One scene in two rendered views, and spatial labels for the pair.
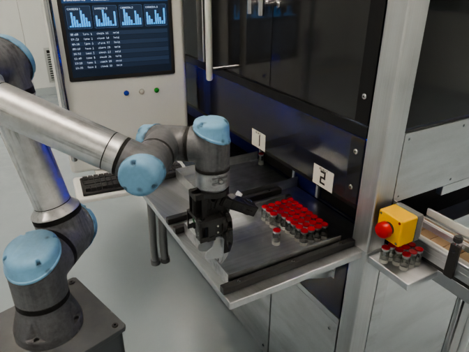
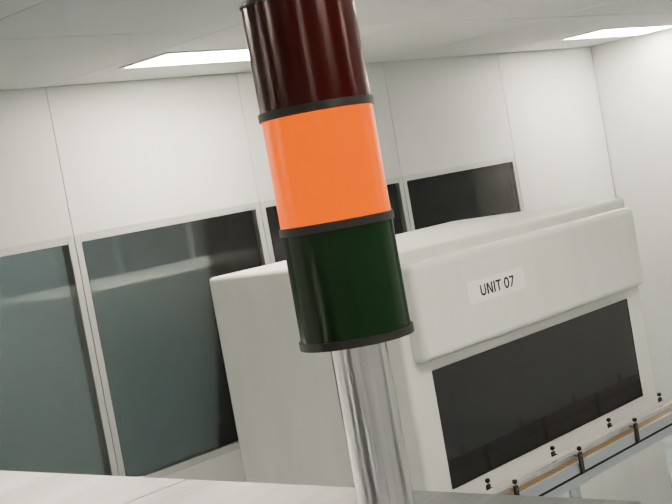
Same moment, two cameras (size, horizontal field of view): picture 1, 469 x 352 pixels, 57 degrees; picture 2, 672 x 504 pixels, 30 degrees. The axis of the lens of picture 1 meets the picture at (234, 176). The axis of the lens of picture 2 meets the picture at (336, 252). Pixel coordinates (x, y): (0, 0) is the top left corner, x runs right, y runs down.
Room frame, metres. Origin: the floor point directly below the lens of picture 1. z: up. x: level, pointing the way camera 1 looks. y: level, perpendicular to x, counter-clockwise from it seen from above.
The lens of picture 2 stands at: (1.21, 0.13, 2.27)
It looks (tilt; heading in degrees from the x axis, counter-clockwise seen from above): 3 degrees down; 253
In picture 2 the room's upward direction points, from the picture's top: 10 degrees counter-clockwise
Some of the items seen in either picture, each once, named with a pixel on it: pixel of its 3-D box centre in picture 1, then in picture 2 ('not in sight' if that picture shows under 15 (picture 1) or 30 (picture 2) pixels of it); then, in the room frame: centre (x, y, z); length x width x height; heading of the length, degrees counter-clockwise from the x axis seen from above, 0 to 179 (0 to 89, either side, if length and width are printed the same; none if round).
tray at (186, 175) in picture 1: (235, 177); not in sight; (1.34, 0.00, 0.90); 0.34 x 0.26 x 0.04; 120
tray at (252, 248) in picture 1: (260, 234); not in sight; (0.99, -0.07, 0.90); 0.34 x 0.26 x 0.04; 119
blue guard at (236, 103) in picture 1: (197, 88); not in sight; (1.82, 0.16, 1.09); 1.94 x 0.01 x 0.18; 30
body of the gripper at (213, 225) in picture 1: (210, 210); not in sight; (0.83, 0.05, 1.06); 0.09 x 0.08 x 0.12; 119
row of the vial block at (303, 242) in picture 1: (286, 223); not in sight; (1.03, -0.15, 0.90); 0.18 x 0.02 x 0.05; 29
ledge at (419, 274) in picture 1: (405, 264); not in sight; (0.89, -0.44, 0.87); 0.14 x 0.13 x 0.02; 120
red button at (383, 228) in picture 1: (384, 229); not in sight; (0.86, -0.36, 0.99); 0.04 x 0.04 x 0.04; 30
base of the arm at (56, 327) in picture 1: (45, 309); not in sight; (0.76, 0.43, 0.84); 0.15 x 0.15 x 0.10
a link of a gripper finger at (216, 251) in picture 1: (216, 252); not in sight; (0.82, 0.04, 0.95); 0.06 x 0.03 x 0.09; 119
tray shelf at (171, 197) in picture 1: (243, 210); not in sight; (1.16, -0.03, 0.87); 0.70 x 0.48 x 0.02; 30
